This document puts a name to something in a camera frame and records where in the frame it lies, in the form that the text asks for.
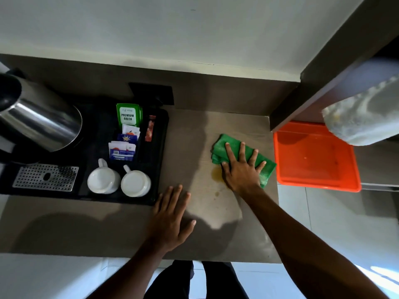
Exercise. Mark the person's left hand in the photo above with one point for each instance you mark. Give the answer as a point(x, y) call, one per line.
point(168, 221)

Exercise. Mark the person's right hand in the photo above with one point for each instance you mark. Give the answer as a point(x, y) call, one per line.
point(242, 177)

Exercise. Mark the person's left thumb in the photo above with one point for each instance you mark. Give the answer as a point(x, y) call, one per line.
point(189, 227)

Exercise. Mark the person's left middle finger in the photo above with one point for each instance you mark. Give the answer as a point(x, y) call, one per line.
point(177, 197)

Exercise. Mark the person's right thumb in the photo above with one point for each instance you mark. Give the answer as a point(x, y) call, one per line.
point(226, 169)

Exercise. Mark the person's left little finger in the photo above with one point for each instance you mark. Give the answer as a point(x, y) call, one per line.
point(156, 206)

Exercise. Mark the person's right middle finger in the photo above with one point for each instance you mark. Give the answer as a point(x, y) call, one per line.
point(243, 152)

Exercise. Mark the person's right little finger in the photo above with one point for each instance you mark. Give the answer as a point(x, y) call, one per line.
point(261, 166)

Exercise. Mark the green cleaning cloth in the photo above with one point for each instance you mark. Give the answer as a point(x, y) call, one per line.
point(223, 147)

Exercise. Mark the person's left forearm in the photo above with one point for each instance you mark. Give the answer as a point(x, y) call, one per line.
point(131, 274)

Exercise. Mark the person's right forearm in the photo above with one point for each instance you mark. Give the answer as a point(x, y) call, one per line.
point(299, 245)

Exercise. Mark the white ceramic cup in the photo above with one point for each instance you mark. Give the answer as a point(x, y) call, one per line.
point(103, 181)
point(136, 183)

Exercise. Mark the orange plastic tub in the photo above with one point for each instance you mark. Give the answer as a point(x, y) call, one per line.
point(314, 155)

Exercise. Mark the black serving tray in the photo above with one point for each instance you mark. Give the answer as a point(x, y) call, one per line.
point(156, 146)

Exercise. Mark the person's black trousers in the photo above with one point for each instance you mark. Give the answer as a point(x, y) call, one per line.
point(199, 283)

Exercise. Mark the white and blue sachet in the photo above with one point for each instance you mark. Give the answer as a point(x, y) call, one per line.
point(122, 151)

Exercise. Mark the red sachet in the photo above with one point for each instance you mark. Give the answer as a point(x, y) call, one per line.
point(150, 130)

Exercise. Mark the white sachet with orange print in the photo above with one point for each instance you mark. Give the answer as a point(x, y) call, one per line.
point(131, 130)

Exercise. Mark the green tea bag packet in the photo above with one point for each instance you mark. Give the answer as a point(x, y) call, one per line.
point(128, 115)

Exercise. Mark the perforated metal drip grate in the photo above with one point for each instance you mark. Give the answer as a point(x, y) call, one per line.
point(45, 178)

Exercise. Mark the white plastic bag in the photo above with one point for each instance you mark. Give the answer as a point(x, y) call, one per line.
point(364, 115)

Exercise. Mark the dark brown cabinet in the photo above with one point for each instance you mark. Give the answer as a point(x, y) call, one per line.
point(336, 59)

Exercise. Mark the stainless steel electric kettle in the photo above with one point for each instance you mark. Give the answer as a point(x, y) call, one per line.
point(40, 121)

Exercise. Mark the black wall socket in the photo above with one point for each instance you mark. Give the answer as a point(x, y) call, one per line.
point(151, 92)

